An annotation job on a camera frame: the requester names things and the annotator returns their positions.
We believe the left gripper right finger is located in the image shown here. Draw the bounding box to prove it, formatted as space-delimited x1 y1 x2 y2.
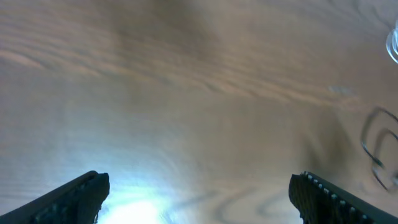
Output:
289 171 397 224

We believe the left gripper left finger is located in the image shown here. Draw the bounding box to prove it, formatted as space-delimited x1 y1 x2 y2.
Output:
1 170 110 224

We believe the black USB cable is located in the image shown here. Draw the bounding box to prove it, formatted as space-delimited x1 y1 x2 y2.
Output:
359 106 398 192

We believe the white USB cable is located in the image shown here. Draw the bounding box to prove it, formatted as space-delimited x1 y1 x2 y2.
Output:
385 20 398 65

